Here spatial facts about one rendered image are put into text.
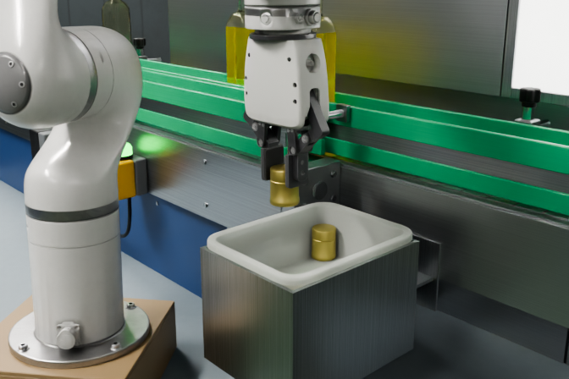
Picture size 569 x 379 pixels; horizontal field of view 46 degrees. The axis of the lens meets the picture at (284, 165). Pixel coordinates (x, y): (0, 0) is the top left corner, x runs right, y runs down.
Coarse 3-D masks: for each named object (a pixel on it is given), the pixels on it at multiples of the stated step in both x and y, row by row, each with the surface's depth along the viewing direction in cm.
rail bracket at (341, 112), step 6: (336, 108) 101; (342, 108) 100; (348, 108) 100; (330, 114) 98; (336, 114) 99; (342, 114) 100; (348, 114) 100; (336, 120) 101; (342, 120) 100; (348, 120) 100; (300, 132) 94; (288, 150) 95
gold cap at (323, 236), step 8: (320, 224) 95; (328, 224) 95; (312, 232) 93; (320, 232) 92; (328, 232) 92; (312, 240) 94; (320, 240) 93; (328, 240) 93; (312, 248) 94; (320, 248) 93; (328, 248) 93; (312, 256) 94; (320, 256) 93; (328, 256) 93
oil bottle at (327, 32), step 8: (320, 24) 106; (328, 24) 107; (320, 32) 106; (328, 32) 107; (328, 40) 107; (328, 48) 108; (328, 56) 108; (328, 64) 108; (328, 72) 109; (328, 80) 109
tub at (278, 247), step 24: (288, 216) 92; (312, 216) 95; (336, 216) 94; (360, 216) 91; (216, 240) 82; (240, 240) 86; (264, 240) 89; (288, 240) 92; (336, 240) 95; (360, 240) 92; (384, 240) 88; (408, 240) 84; (240, 264) 77; (264, 264) 76; (288, 264) 92; (312, 264) 93; (336, 264) 75
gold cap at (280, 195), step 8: (272, 168) 79; (280, 168) 79; (272, 176) 79; (280, 176) 78; (272, 184) 79; (280, 184) 78; (272, 192) 79; (280, 192) 78; (288, 192) 78; (296, 192) 79; (272, 200) 79; (280, 200) 79; (288, 200) 79; (296, 200) 79
